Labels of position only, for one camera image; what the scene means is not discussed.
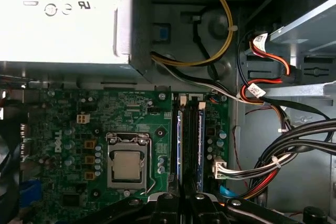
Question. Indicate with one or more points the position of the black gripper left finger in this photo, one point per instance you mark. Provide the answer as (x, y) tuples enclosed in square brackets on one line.
[(165, 211)]

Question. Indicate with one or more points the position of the blue board port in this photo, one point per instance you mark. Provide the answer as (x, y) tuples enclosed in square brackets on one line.
[(30, 193)]

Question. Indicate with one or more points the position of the blue green RAM stick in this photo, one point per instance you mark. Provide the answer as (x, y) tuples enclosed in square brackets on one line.
[(201, 145), (179, 140)]

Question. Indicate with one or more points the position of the black round cap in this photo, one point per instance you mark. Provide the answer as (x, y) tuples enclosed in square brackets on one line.
[(315, 216)]

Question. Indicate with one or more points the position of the black RAM slot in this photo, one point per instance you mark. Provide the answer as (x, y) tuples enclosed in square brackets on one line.
[(194, 134), (187, 134)]

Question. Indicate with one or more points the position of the green motherboard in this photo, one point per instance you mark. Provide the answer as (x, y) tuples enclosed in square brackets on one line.
[(126, 108)]

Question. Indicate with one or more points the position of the metal drive cage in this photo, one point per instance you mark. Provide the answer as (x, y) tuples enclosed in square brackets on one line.
[(315, 58)]

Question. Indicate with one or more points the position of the silver CPU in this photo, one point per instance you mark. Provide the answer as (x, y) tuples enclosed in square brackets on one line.
[(126, 165)]

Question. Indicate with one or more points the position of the white four pin socket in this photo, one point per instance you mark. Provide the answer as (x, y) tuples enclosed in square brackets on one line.
[(83, 119)]

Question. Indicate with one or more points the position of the white board power connector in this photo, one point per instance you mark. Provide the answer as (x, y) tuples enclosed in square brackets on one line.
[(218, 167)]

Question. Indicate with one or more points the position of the blue data connector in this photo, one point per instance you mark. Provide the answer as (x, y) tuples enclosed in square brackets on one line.
[(225, 192)]

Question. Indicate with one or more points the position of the grey power supply unit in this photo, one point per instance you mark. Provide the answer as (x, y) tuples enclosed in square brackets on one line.
[(65, 37)]

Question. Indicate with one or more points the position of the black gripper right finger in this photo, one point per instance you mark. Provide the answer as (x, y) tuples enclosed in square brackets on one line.
[(202, 211)]

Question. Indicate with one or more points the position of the metal socket cover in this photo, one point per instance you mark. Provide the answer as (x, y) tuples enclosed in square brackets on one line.
[(126, 184)]

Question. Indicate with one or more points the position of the black PC case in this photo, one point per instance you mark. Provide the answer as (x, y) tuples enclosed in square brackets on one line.
[(309, 182)]

